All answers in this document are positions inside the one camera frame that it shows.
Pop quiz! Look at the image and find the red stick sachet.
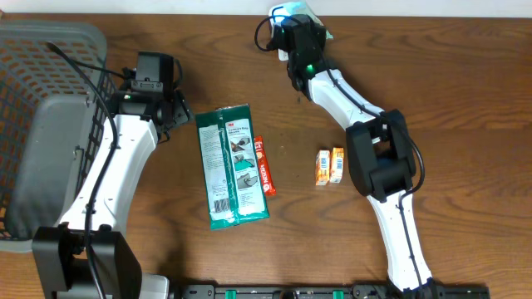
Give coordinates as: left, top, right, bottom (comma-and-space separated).
254, 135, 277, 196

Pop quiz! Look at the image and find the orange small box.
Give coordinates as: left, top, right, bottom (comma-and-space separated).
315, 149, 331, 186
329, 147, 344, 184

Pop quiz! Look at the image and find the green white package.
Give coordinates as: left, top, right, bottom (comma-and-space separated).
196, 104, 269, 230

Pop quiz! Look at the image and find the grey plastic basket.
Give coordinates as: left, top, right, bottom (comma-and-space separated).
1, 21, 116, 253

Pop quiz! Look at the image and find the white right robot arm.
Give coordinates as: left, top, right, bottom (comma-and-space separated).
266, 14, 432, 298

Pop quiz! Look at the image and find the mint green snack packet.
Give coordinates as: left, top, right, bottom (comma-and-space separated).
268, 1, 324, 36

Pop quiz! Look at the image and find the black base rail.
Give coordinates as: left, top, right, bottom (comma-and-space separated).
169, 283, 490, 299

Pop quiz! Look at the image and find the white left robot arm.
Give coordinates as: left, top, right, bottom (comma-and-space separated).
32, 51, 193, 298

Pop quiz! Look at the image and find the white barcode scanner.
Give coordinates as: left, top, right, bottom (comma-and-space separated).
267, 3, 290, 61

